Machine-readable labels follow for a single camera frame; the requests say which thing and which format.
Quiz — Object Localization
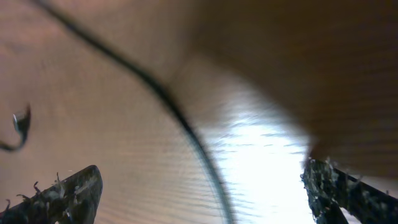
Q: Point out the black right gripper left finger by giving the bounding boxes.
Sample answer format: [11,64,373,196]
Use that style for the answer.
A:
[1,165,103,224]

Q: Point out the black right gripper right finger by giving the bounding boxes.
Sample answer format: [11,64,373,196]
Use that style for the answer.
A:
[301,159,397,224]

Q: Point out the thin black USB cable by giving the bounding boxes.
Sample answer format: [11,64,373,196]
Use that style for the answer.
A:
[0,0,236,224]

